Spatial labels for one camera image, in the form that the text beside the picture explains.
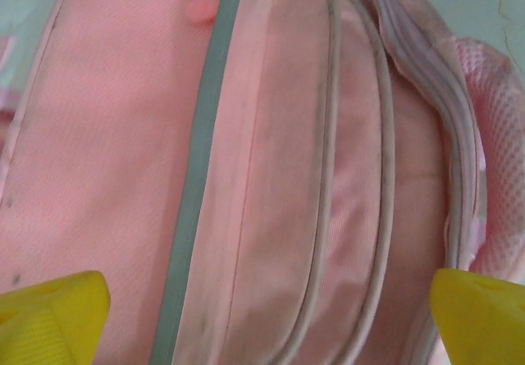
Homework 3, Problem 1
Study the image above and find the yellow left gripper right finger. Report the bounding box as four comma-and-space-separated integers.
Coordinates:
428, 268, 525, 365

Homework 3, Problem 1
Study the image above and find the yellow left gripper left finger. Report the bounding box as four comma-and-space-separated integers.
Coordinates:
0, 270, 111, 365

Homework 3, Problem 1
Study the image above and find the pink school backpack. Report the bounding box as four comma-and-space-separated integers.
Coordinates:
0, 0, 525, 365

